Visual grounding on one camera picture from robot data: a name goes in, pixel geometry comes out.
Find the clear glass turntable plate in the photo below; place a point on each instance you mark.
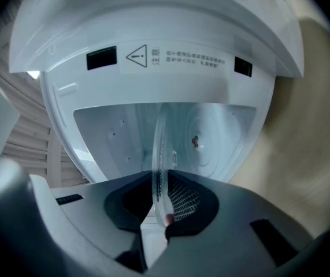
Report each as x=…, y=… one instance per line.
x=161, y=166

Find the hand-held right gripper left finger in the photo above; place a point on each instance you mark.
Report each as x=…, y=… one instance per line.
x=89, y=212

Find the white microwave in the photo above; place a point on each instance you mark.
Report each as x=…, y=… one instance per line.
x=159, y=88

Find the white slatted window blind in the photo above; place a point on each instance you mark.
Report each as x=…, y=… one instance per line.
x=26, y=131

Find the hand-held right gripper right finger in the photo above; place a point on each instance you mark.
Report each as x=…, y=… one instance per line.
x=228, y=212

